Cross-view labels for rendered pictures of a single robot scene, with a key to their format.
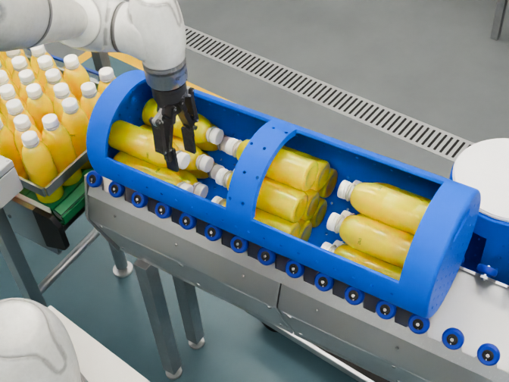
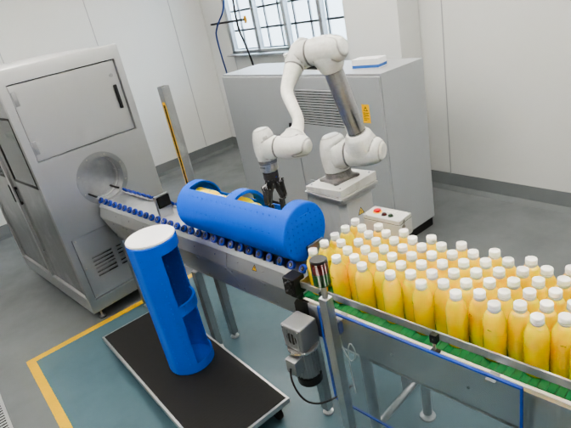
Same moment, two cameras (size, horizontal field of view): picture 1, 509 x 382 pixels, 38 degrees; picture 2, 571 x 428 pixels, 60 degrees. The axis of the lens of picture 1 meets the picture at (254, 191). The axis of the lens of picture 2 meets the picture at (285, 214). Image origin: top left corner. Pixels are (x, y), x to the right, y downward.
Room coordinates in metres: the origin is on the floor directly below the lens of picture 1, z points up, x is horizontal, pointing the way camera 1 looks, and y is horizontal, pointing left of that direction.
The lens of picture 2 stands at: (3.41, 0.74, 2.11)
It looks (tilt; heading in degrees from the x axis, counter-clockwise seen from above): 24 degrees down; 194
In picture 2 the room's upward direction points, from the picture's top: 12 degrees counter-clockwise
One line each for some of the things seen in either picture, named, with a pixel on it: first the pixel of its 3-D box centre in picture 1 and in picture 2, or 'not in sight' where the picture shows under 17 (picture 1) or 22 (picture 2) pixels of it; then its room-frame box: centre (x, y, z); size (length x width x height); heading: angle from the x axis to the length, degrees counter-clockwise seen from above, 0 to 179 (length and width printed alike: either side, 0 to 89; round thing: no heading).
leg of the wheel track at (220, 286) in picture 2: not in sight; (224, 299); (0.79, -0.46, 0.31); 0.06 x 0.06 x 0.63; 55
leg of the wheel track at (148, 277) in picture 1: (160, 322); not in sight; (1.36, 0.34, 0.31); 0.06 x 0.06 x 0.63; 55
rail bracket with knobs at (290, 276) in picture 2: not in sight; (295, 284); (1.64, 0.27, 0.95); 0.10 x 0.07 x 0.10; 145
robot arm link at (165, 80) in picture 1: (165, 70); (268, 165); (1.25, 0.16, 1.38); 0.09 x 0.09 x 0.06
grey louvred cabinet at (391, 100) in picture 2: not in sight; (319, 143); (-1.13, 0.06, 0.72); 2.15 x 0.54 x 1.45; 49
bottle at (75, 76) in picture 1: (79, 90); (340, 279); (1.71, 0.48, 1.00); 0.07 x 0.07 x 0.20
